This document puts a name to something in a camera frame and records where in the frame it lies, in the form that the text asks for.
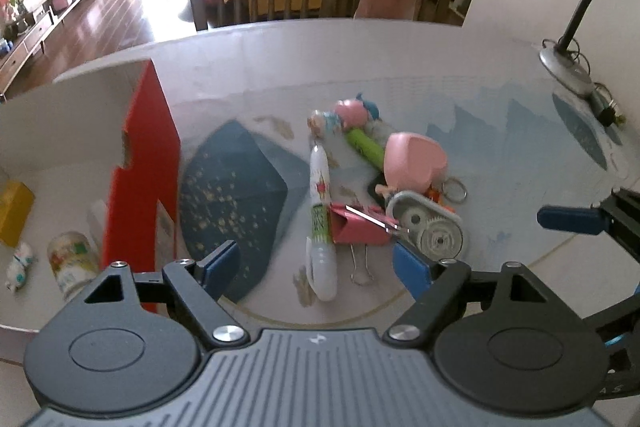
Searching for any low wooden tv console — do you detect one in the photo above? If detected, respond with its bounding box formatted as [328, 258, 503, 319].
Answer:
[1, 0, 82, 102]

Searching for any green white drink can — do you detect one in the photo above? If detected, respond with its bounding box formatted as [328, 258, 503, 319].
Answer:
[47, 231, 99, 301]

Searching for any white box with purple bow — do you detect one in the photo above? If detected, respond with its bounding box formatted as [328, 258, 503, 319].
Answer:
[87, 199, 107, 251]

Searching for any white printed tube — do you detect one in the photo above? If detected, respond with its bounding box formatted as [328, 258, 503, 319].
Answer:
[306, 143, 337, 303]

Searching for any red and white cardboard box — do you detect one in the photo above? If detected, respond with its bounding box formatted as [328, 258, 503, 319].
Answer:
[1, 60, 180, 331]

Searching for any green tube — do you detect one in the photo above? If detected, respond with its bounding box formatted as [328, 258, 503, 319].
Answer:
[345, 129, 384, 171]

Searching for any blue patterned table mat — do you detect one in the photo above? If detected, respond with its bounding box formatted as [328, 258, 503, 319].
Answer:
[172, 78, 639, 327]

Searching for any pink heart shaped box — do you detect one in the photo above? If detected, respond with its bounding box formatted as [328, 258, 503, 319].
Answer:
[383, 132, 448, 194]

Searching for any yellow carton box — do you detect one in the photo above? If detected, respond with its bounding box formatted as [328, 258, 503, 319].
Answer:
[0, 180, 35, 248]

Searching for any pink pig figurine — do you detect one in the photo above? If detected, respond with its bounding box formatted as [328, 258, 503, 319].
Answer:
[307, 93, 380, 139]

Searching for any red binder clip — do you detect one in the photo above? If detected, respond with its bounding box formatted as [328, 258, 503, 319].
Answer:
[329, 202, 408, 286]

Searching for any white gear tape dispenser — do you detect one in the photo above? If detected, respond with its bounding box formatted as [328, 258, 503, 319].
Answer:
[386, 191, 468, 261]

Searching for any white rabbit figurine keychain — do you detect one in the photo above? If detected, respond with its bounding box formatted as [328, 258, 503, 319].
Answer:
[6, 242, 35, 293]

